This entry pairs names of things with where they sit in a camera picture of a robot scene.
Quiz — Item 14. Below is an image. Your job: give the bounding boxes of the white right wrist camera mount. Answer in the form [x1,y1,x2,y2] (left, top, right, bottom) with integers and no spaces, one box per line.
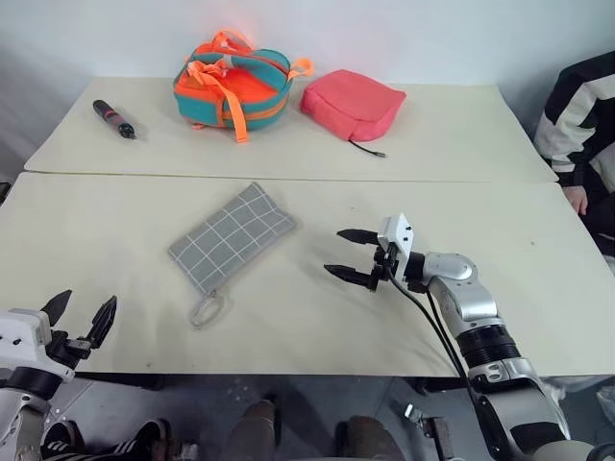
[377,212,417,280]

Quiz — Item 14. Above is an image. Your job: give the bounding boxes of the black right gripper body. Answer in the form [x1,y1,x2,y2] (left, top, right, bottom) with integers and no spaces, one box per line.
[368,243,401,292]

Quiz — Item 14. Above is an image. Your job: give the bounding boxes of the grey checked fabric pouch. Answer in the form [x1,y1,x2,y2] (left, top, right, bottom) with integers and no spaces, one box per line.
[167,182,300,330]

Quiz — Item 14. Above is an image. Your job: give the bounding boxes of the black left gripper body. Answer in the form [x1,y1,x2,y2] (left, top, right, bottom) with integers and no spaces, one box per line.
[45,328,94,372]

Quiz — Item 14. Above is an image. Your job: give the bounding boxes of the bystander's bare hand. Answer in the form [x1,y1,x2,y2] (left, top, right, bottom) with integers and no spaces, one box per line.
[561,183,590,217]

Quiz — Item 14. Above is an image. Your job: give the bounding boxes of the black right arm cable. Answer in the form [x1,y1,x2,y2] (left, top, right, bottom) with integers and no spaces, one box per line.
[387,247,504,461]

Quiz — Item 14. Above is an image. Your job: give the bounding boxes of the pink fabric pouch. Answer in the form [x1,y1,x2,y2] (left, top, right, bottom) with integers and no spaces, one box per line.
[300,68,407,143]

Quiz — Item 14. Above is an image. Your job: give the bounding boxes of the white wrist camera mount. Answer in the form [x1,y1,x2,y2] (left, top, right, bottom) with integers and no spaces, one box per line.
[0,309,55,376]
[377,212,417,280]

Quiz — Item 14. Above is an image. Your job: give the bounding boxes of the person in black white jacket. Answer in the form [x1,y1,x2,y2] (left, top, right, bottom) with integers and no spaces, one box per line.
[532,49,615,258]

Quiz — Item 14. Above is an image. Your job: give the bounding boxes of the smaller cream table mat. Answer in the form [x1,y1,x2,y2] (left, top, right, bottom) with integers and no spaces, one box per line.
[23,76,561,184]

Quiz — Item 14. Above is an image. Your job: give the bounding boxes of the black pink pen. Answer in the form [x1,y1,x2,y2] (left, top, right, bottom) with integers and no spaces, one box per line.
[91,99,141,141]

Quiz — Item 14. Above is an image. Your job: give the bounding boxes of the thin black cord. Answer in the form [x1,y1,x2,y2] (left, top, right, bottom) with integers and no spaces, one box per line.
[348,138,387,160]

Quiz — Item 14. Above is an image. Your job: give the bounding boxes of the black white striped shoe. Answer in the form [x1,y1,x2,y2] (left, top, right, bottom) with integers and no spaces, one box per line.
[40,419,174,461]

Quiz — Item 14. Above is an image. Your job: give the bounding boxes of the metal caster wheel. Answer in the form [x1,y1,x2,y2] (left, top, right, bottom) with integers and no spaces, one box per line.
[402,402,452,453]

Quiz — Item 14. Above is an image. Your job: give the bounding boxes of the larger cream table mat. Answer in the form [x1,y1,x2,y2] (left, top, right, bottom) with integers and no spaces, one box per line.
[0,171,615,378]

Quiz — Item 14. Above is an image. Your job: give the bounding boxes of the brown rounded shape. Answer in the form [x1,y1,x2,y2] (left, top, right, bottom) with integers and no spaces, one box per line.
[226,398,281,461]
[334,414,406,461]

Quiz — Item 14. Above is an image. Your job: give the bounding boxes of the orange and teal backpack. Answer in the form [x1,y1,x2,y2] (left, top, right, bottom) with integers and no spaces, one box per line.
[172,30,316,145]

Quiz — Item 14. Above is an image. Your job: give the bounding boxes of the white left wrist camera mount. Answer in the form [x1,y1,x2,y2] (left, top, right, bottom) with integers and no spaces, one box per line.
[0,309,55,376]

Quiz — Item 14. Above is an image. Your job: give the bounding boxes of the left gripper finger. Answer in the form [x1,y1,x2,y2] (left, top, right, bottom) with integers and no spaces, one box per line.
[40,289,73,332]
[86,295,118,350]

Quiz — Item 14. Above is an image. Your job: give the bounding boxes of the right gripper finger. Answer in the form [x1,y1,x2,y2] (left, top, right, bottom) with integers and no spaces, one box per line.
[323,263,377,290]
[336,229,381,248]

